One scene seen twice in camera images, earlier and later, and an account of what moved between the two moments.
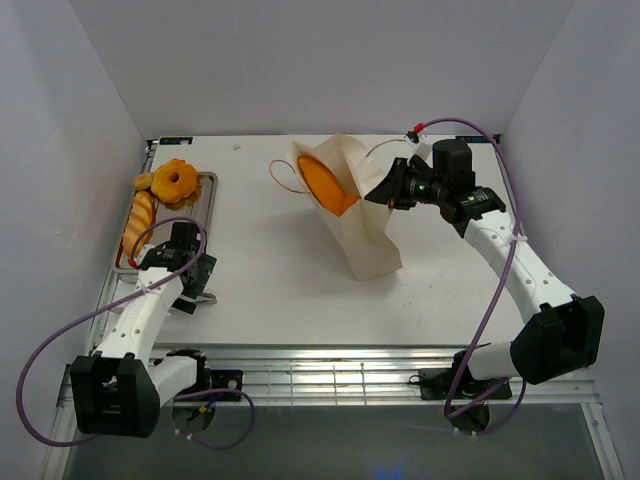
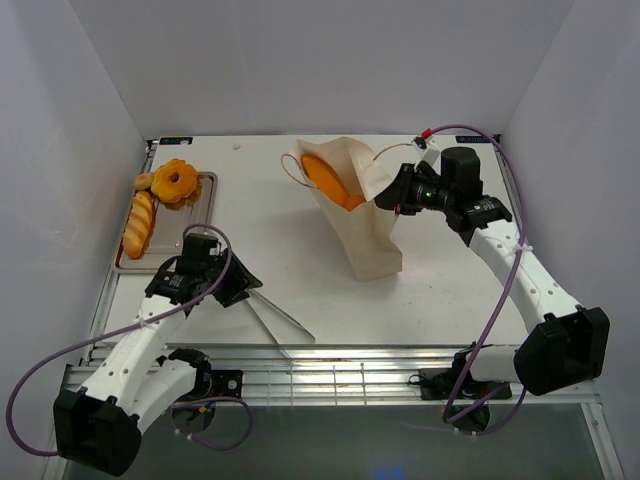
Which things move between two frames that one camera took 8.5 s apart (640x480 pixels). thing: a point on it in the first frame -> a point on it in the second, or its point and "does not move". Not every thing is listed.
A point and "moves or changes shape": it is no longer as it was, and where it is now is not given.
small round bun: (143, 181) does not move
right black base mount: (436, 383) does not move
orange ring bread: (175, 195) does not move
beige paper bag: (361, 231) moves or changes shape
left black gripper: (206, 264) -> (240, 279)
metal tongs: (205, 298) moves or changes shape
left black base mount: (227, 379) does not move
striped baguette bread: (139, 221) does not move
